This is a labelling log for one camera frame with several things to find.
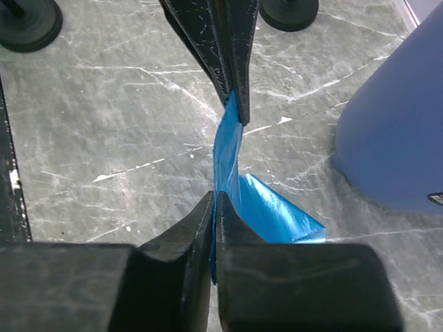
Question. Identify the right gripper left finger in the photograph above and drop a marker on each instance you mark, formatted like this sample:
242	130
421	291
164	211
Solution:
162	285

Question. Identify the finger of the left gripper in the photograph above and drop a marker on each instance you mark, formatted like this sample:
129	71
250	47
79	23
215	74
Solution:
197	25
234	26

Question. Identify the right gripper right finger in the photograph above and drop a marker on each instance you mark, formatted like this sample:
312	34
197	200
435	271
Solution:
298	287

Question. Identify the blue trash bag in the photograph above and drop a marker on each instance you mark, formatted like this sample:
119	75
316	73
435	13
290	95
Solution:
262	218

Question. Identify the blue plastic trash bin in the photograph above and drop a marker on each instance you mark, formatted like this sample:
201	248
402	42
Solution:
389	136

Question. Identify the beige microphone on stand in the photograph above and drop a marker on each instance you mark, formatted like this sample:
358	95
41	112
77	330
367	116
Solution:
288	15

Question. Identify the black microphone on stand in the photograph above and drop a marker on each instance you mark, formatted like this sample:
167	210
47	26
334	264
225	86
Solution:
29	26

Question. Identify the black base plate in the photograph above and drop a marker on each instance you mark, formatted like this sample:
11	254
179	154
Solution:
14	219

